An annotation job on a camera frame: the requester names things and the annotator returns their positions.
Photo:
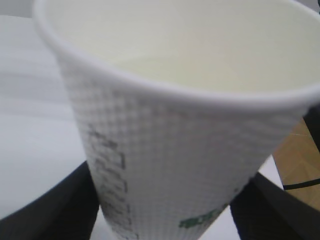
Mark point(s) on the white paper cup green logo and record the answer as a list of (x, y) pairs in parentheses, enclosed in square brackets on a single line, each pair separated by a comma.
[(178, 103)]

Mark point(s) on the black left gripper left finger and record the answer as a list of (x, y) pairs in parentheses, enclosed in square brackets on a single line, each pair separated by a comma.
[(68, 211)]

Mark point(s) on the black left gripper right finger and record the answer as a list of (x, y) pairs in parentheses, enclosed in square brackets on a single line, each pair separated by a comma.
[(263, 211)]

